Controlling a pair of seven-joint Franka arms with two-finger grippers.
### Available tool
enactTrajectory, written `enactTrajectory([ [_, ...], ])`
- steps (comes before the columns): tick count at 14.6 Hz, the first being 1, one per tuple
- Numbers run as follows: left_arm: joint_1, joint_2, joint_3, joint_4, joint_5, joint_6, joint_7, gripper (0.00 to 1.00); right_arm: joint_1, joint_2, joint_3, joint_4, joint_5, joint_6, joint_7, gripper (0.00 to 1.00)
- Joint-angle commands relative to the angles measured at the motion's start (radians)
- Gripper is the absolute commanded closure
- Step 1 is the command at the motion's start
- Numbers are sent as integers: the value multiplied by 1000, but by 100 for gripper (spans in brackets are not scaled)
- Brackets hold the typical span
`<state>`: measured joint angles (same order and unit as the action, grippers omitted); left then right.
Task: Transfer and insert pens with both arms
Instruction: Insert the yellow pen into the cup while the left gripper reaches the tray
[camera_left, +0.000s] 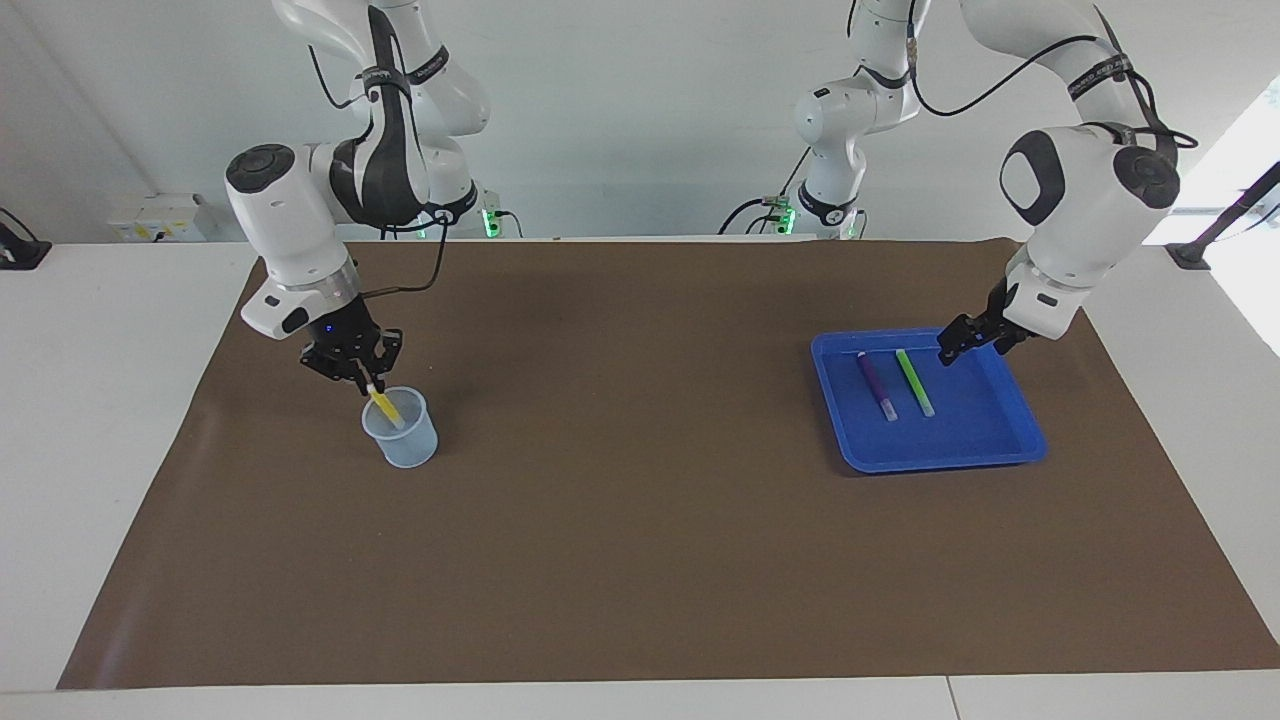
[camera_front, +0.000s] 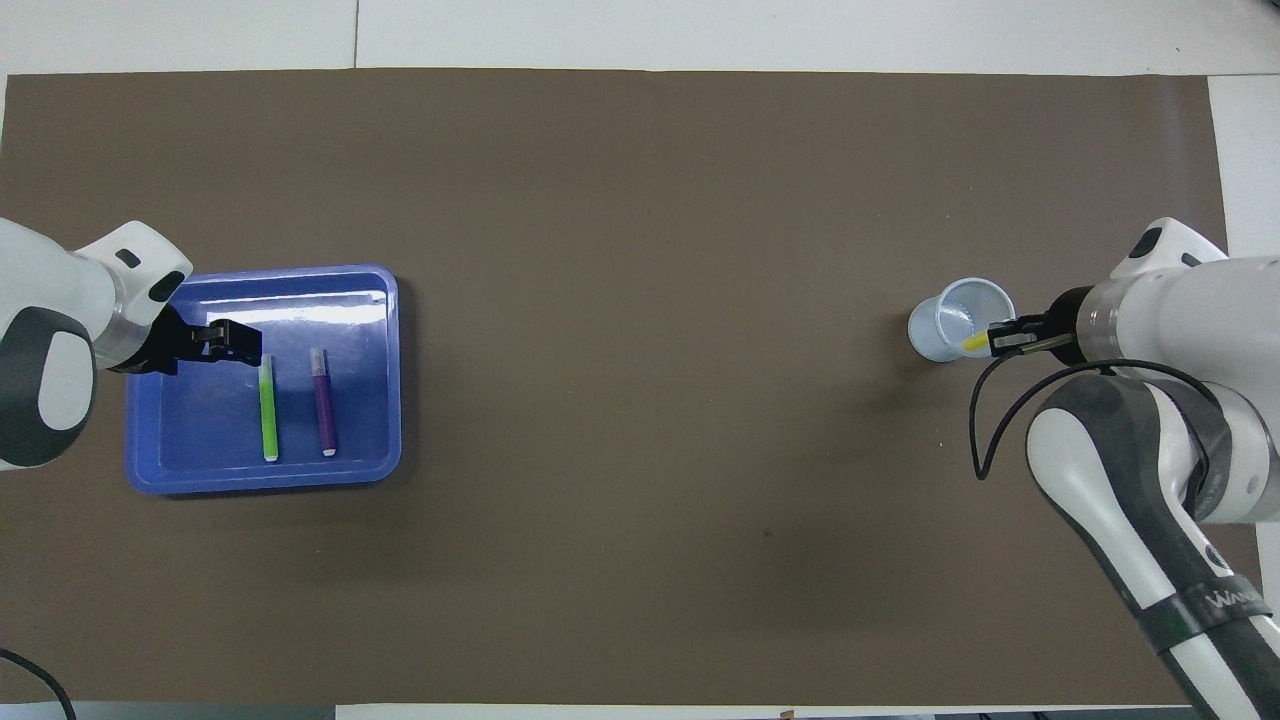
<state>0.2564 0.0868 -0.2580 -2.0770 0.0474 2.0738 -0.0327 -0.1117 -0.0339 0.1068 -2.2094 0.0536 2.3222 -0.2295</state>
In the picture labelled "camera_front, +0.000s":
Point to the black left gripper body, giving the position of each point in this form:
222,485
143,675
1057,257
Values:
175,345

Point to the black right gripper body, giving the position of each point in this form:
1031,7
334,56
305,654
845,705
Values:
1065,330

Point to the blue plastic tray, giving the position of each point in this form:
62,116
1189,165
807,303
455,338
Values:
200,440

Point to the translucent plastic cup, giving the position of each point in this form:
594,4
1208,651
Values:
945,315

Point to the brown table mat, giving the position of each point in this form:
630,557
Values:
640,450

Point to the yellow marker pen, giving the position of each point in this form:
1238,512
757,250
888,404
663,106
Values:
977,343

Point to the purple marker pen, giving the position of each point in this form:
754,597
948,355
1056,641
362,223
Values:
324,410

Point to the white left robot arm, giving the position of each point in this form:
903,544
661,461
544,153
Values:
50,290

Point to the green marker pen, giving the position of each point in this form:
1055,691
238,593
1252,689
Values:
268,415

